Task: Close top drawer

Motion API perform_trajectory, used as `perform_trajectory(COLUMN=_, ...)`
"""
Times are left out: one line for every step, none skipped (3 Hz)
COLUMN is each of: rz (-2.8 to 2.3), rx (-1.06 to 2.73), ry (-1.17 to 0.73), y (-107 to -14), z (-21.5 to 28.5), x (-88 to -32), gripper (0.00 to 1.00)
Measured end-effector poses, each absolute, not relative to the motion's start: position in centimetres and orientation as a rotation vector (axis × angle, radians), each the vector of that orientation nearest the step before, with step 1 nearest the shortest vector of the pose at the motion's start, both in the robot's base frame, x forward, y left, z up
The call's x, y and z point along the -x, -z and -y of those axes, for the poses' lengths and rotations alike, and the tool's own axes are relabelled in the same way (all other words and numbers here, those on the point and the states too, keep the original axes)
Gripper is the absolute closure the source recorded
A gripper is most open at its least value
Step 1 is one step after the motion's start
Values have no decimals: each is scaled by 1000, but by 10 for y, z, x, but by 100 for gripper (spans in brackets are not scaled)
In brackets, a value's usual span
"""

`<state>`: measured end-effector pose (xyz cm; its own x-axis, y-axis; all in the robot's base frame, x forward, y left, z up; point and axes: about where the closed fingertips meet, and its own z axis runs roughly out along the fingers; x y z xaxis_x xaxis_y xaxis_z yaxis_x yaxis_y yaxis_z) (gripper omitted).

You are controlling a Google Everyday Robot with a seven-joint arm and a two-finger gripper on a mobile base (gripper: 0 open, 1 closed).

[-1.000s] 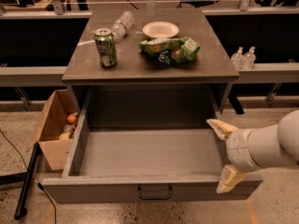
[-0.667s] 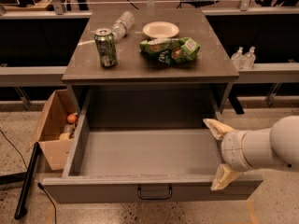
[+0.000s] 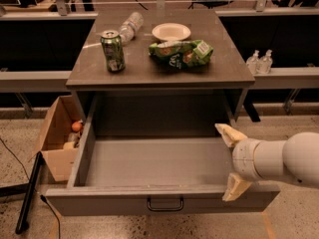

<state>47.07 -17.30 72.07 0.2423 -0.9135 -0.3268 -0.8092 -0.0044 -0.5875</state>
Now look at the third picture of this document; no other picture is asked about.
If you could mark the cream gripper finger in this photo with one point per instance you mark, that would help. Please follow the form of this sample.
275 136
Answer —
230 135
236 186

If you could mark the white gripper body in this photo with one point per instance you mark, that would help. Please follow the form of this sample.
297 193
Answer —
243 158

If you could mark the grey top drawer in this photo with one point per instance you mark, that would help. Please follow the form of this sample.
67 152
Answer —
115 175

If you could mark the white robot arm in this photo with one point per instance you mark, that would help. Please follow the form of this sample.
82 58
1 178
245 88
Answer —
293 161

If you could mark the grey drawer cabinet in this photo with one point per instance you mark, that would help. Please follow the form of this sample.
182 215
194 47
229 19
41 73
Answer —
152 98

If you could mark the left clear sanitizer bottle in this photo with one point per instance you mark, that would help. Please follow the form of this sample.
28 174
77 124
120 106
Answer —
252 62

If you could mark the clear sanitizer bottle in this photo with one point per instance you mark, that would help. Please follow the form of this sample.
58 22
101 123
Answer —
252 62
265 63

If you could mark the right clear sanitizer bottle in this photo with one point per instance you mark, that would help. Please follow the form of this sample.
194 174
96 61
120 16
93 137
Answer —
265 63

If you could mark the green chip bag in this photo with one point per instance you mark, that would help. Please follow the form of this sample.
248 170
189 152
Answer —
181 54

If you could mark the white bowl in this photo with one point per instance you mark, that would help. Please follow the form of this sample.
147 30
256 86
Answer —
171 32

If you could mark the clear plastic water bottle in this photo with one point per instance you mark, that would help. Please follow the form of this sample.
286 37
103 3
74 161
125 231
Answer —
130 27

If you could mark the green soda can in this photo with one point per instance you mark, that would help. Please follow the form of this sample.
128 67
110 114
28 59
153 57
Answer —
113 51

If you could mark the orange fruit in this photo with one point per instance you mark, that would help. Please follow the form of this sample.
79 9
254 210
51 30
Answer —
76 126

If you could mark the pale object in box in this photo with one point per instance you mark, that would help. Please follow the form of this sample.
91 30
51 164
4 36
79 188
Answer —
72 141

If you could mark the cardboard box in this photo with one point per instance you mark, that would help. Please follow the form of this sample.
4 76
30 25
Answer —
54 132

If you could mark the black flat bar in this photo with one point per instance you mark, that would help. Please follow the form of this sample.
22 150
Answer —
22 224

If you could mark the black drawer handle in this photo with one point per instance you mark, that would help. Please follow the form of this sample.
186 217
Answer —
165 204

